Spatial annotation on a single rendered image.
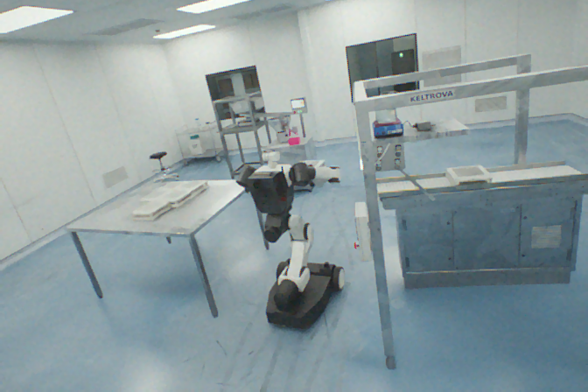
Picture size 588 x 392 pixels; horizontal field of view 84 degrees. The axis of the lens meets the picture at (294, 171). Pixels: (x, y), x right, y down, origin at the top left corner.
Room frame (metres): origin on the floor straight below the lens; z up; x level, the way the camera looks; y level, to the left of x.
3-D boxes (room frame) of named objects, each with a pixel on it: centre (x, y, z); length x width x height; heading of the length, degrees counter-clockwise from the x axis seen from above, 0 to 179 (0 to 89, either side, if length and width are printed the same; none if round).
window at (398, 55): (6.93, -2.17, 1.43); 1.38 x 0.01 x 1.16; 71
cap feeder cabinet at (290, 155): (4.96, -0.01, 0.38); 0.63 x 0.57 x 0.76; 71
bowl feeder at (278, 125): (5.02, 0.01, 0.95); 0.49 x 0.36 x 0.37; 71
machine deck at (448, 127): (2.27, -0.89, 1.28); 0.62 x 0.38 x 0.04; 77
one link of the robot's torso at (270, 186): (2.19, 0.17, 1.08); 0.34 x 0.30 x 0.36; 64
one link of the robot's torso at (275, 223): (2.17, 0.18, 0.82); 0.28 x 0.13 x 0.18; 154
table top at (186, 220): (3.06, 1.30, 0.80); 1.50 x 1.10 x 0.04; 65
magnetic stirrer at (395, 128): (2.26, -0.70, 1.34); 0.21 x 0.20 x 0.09; 167
